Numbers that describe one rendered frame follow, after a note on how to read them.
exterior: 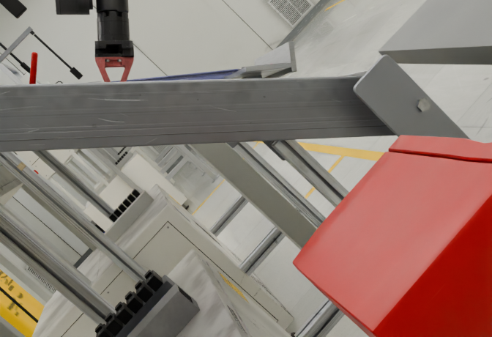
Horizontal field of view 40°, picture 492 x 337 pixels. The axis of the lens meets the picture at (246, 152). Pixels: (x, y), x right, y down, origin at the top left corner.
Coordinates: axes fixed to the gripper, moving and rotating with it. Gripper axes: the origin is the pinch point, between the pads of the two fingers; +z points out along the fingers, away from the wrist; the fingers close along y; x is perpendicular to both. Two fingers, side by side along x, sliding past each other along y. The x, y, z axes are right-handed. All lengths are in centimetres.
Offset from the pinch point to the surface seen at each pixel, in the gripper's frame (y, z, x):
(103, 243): -82, 41, -5
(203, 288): 19.0, 31.8, 12.6
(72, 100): 60, 3, -4
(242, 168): -29.6, 16.5, 28.3
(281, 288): -132, 72, 61
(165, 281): 10.0, 32.4, 7.1
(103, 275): -85, 52, -6
